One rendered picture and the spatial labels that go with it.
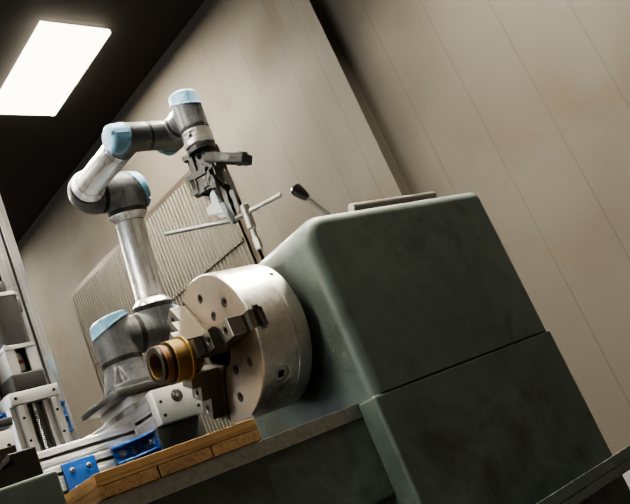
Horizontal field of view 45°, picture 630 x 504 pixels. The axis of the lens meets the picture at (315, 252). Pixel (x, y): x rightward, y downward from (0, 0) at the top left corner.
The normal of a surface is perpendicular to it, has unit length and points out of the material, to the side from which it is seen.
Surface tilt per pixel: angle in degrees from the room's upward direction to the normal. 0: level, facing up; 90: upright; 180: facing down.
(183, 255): 90
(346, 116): 90
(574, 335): 90
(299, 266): 90
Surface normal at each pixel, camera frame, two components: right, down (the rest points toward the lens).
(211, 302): -0.76, 0.15
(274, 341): 0.62, -0.14
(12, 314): 0.61, -0.45
